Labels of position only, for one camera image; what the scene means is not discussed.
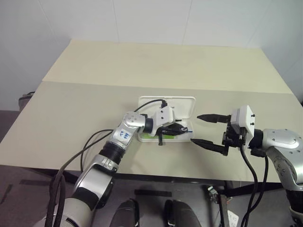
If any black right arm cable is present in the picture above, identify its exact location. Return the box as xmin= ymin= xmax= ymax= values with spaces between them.
xmin=239 ymin=139 xmax=270 ymax=227

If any green pen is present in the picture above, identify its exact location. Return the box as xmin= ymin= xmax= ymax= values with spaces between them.
xmin=142 ymin=134 xmax=182 ymax=140

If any grey chair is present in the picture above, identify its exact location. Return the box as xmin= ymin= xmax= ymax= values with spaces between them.
xmin=18 ymin=91 xmax=36 ymax=112

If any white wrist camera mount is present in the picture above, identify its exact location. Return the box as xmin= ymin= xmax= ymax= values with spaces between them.
xmin=231 ymin=105 xmax=256 ymax=145
xmin=152 ymin=106 xmax=176 ymax=126

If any white plastic case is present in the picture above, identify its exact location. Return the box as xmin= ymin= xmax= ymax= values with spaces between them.
xmin=137 ymin=95 xmax=196 ymax=143

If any black table frame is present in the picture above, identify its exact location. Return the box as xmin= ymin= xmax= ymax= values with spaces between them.
xmin=59 ymin=169 xmax=288 ymax=227

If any metal caster bracket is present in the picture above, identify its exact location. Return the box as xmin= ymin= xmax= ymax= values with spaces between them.
xmin=207 ymin=185 xmax=220 ymax=203

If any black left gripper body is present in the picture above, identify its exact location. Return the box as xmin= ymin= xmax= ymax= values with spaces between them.
xmin=155 ymin=122 xmax=180 ymax=146

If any dark rounded shape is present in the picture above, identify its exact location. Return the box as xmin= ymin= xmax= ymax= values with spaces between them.
xmin=115 ymin=199 xmax=141 ymax=227
xmin=164 ymin=199 xmax=202 ymax=227

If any white power strip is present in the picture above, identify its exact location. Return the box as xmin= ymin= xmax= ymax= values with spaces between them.
xmin=227 ymin=211 xmax=239 ymax=227

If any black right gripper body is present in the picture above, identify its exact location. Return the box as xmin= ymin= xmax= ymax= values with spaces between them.
xmin=221 ymin=114 xmax=247 ymax=157

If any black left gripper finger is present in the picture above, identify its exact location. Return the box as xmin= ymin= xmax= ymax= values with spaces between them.
xmin=165 ymin=124 xmax=189 ymax=134
xmin=163 ymin=131 xmax=187 ymax=138

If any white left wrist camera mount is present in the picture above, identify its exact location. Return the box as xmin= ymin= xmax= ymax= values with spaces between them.
xmin=152 ymin=106 xmax=176 ymax=126

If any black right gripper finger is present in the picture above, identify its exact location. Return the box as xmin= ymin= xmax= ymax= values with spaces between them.
xmin=196 ymin=113 xmax=228 ymax=124
xmin=190 ymin=139 xmax=224 ymax=155

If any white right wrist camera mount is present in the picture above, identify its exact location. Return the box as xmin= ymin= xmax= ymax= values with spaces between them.
xmin=231 ymin=105 xmax=256 ymax=145

